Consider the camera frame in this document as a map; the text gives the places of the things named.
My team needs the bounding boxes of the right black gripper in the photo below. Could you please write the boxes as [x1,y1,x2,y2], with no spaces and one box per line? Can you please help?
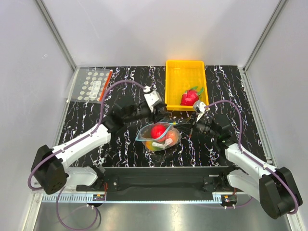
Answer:
[174,112,218,139]

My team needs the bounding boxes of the red apple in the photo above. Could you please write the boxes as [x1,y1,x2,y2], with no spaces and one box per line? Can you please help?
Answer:
[151,125,166,139]

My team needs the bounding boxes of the peach fruit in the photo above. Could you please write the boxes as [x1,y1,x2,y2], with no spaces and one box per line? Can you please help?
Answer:
[166,130,179,145]

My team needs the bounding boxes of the clear blue zip bag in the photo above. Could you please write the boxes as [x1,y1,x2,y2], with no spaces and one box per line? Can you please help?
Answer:
[135,122,181,150]

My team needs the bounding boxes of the orange green mango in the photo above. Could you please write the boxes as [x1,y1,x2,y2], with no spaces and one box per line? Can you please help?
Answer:
[145,141,163,152]

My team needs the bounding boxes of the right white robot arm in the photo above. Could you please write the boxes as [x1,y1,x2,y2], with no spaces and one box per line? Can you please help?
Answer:
[176,119,303,219]

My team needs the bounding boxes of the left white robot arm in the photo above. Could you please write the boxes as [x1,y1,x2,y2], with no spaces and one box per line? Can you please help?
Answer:
[28,101,168,194]

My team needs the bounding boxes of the clear red zip bag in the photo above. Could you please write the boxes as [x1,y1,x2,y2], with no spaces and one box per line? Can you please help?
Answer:
[66,67,112,103]

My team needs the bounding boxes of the red dragon fruit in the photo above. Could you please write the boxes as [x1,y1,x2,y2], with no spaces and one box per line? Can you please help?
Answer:
[180,86,204,106]

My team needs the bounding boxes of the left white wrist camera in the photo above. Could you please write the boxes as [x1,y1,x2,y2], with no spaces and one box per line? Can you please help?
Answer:
[143,86,162,112]

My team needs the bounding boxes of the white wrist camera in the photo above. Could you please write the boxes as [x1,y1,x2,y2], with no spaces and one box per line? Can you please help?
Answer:
[193,100,206,122]
[143,86,162,112]

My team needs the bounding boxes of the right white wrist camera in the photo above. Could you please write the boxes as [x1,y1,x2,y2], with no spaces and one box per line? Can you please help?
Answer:
[193,100,206,122]

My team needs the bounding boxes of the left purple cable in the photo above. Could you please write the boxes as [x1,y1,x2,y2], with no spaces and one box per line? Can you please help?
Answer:
[27,80,150,229]

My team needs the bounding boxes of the purple cable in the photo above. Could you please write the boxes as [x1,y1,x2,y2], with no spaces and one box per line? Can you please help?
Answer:
[204,100,303,215]
[27,80,150,229]

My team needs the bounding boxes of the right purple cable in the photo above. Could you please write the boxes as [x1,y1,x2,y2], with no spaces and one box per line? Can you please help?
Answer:
[204,100,303,215]

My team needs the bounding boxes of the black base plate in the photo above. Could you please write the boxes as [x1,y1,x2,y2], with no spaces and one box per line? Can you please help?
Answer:
[77,167,232,200]

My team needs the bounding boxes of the white slotted cable duct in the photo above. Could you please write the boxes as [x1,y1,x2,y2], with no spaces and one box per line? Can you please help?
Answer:
[42,192,225,204]

